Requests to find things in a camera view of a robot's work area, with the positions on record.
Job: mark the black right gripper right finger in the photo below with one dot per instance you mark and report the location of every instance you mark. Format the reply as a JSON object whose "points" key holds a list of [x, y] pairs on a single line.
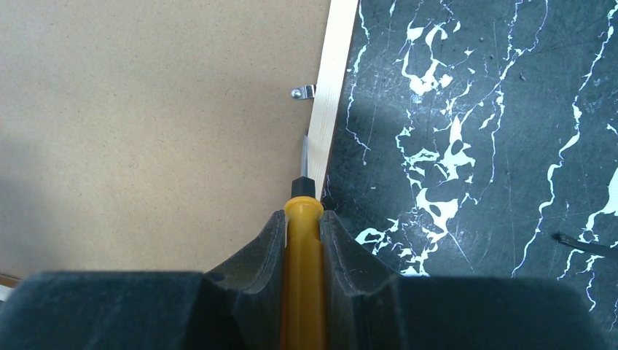
{"points": [[369, 306]]}

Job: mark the wooden picture frame with photo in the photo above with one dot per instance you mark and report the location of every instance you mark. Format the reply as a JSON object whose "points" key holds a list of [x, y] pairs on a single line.
{"points": [[148, 135]]}

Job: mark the orange handled screwdriver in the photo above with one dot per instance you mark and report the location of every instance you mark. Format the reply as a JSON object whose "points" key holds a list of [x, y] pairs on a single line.
{"points": [[303, 307]]}

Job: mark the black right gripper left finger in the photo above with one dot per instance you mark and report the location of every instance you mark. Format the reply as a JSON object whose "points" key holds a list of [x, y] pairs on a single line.
{"points": [[236, 305]]}

